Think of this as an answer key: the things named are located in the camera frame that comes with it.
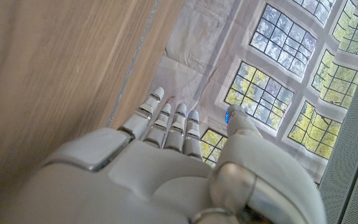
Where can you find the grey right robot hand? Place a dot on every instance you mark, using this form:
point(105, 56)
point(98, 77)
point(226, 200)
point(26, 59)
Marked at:
point(154, 186)

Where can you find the printed window backdrop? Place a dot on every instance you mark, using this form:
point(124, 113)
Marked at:
point(259, 62)

